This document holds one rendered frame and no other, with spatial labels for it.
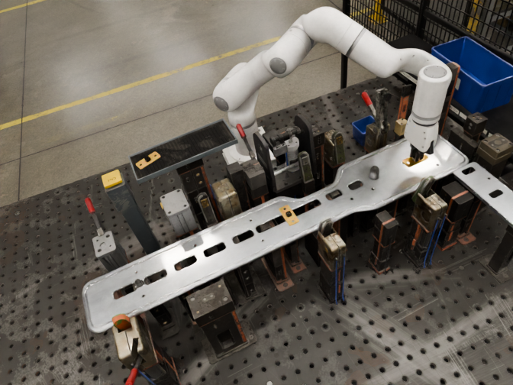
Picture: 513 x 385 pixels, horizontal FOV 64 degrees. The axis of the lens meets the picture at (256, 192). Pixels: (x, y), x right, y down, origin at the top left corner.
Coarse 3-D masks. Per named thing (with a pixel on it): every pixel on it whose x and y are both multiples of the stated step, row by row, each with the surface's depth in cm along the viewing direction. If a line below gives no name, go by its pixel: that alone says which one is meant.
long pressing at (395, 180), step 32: (352, 160) 151; (384, 160) 149; (448, 160) 145; (320, 192) 143; (352, 192) 141; (384, 192) 139; (224, 224) 139; (256, 224) 138; (288, 224) 136; (160, 256) 135; (192, 256) 133; (224, 256) 131; (256, 256) 130; (96, 288) 130; (160, 288) 127; (192, 288) 126; (96, 320) 123
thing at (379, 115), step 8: (384, 88) 142; (376, 96) 142; (384, 96) 139; (376, 104) 144; (384, 104) 145; (376, 112) 147; (384, 112) 147; (376, 120) 149; (384, 120) 149; (384, 128) 152
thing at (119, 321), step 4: (116, 316) 110; (120, 316) 110; (124, 316) 111; (128, 316) 115; (112, 320) 111; (116, 320) 110; (120, 320) 110; (124, 320) 111; (128, 320) 113; (116, 324) 110; (120, 324) 111; (124, 324) 113; (128, 324) 114; (120, 328) 114; (124, 328) 116
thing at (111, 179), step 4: (112, 172) 141; (116, 172) 140; (104, 176) 140; (108, 176) 139; (112, 176) 139; (116, 176) 139; (120, 176) 139; (104, 180) 138; (108, 180) 138; (112, 180) 138; (116, 180) 138; (120, 180) 138; (104, 184) 137; (108, 184) 137; (112, 184) 137; (116, 184) 138
